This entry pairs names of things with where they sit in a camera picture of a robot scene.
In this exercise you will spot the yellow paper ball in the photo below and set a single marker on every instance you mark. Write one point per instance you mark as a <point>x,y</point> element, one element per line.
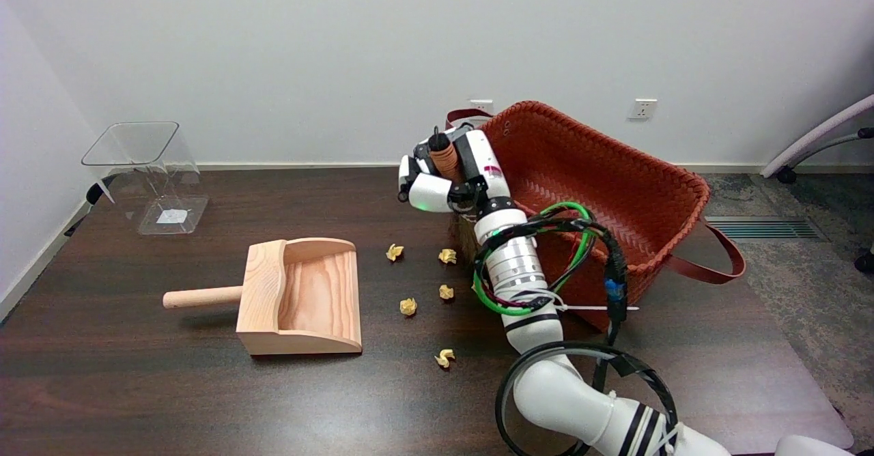
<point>408,306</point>
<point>446,291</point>
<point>395,252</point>
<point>444,358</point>
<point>447,256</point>

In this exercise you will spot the wooden dustpan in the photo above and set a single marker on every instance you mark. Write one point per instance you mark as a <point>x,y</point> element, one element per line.
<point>317,292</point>

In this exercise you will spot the office chair base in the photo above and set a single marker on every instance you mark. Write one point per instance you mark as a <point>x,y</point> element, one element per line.
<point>819,135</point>

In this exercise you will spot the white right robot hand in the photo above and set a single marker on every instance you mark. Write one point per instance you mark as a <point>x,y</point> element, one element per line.
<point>488,159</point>

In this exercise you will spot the red woven basket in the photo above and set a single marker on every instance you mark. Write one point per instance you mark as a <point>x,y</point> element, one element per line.
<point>614,169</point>

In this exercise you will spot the brown straw hand broom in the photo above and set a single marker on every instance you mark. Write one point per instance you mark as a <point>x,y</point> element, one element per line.
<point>445,159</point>

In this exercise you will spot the white wall outlet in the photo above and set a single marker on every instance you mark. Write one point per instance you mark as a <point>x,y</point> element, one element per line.
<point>642,108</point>
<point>481,104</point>

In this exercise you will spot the metal floor vent grille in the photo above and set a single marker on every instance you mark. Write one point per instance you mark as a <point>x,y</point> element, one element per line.
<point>765,229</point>

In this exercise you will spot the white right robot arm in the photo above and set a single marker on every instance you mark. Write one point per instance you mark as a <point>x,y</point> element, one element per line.
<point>567,401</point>

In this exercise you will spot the clear plastic container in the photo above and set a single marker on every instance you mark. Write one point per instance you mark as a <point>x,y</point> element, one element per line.
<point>171,217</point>

